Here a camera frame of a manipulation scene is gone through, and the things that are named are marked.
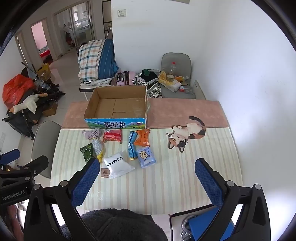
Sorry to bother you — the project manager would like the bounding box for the green snack packet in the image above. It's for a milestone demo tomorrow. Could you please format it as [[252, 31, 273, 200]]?
[[80, 143, 94, 161]]

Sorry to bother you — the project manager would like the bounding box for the black white patterned bag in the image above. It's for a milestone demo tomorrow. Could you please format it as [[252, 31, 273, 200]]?
[[132, 69, 162, 99]]

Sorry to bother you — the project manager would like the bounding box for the brown cardboard box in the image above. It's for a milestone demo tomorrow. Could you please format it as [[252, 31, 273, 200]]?
[[42, 102, 58, 117]]

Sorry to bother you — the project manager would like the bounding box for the long blue snack packet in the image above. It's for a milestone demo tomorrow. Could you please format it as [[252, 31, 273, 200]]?
[[128, 130, 139, 161]]

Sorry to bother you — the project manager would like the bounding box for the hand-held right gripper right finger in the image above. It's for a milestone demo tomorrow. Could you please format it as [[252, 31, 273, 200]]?
[[194, 158, 271, 241]]

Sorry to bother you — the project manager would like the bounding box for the cat-shaped mat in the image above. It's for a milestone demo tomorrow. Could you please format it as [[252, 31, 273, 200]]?
[[166, 116, 206, 153]]

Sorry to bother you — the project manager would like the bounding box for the clear plastic wrap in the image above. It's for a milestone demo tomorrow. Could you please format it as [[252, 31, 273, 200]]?
[[89, 191, 104, 202]]

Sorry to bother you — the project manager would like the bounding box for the grey purple sock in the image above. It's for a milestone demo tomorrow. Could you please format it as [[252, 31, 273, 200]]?
[[83, 128, 104, 140]]

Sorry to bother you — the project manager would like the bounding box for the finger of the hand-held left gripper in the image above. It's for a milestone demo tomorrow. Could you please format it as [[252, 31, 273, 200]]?
[[17, 156, 49, 176], [0, 149, 20, 165]]

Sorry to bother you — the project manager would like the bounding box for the white soft packet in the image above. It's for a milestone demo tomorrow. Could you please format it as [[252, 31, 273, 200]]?
[[103, 150, 135, 179]]

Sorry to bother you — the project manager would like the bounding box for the pink suitcase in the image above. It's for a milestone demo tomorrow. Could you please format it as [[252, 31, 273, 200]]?
[[116, 71, 137, 86]]

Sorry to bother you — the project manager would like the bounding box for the clear plastic bottle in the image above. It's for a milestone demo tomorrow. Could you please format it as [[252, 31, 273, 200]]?
[[168, 61, 176, 79]]

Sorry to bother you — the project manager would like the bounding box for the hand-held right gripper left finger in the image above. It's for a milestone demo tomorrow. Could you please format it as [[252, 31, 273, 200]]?
[[24, 158, 100, 241]]

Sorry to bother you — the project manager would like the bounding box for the white goose plush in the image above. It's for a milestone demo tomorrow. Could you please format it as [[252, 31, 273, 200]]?
[[12, 94, 47, 114]]

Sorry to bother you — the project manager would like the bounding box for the silver mesh scrubber packet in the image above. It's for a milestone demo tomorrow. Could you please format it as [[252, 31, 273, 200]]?
[[91, 138, 104, 163]]

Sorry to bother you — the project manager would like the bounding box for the printed cardboard box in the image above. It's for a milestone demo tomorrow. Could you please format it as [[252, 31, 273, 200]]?
[[84, 86, 151, 129]]

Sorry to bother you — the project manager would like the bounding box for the striped table mat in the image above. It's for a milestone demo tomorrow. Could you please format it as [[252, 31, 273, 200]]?
[[50, 127, 243, 215]]

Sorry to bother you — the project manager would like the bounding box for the white wrapped package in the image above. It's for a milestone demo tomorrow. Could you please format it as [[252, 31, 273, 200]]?
[[162, 80, 182, 92]]

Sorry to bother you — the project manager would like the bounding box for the yellow paper bag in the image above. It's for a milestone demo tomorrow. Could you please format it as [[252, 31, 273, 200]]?
[[37, 63, 50, 78]]

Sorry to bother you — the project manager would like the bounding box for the red plastic bag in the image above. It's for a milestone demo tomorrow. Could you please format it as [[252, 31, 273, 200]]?
[[2, 74, 36, 106]]

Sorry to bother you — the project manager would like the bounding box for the light blue tissue pack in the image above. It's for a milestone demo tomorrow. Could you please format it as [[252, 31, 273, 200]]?
[[135, 146, 157, 168]]

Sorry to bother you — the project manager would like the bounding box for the grey padded chair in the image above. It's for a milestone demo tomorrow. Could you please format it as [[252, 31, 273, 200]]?
[[161, 53, 196, 100]]

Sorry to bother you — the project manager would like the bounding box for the person's left hand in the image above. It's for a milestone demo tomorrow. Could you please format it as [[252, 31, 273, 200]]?
[[6, 204, 25, 235]]

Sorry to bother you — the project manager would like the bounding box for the red snack packet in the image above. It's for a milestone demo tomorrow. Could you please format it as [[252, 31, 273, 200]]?
[[102, 129, 122, 143]]

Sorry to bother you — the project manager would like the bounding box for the plaid bedding bundle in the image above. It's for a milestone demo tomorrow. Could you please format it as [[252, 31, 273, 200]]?
[[77, 39, 119, 81]]

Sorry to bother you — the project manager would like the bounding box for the folding bench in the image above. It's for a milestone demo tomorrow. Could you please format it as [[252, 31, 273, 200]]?
[[79, 79, 116, 101]]

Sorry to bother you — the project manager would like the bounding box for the grey plastic chair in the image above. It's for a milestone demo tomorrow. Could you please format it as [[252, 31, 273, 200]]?
[[31, 120, 62, 179]]

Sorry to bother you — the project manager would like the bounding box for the dark fleece garment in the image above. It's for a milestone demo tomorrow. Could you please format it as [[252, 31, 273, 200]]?
[[60, 209, 168, 241]]

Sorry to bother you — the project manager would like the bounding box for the black folding cart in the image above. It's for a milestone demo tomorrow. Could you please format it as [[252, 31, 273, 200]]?
[[2, 86, 66, 139]]

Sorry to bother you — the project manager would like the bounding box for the orange snack packet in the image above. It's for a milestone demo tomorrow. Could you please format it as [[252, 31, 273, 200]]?
[[134, 129, 151, 147]]

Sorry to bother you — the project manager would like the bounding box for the pink table mat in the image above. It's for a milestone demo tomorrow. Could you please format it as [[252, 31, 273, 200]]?
[[61, 100, 230, 129]]

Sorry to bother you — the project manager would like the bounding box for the white perforated panel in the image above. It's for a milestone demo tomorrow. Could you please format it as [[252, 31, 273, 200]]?
[[192, 80, 207, 100]]

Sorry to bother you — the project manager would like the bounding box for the yellow plastic bag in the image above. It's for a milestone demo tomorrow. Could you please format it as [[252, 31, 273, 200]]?
[[158, 71, 170, 85]]

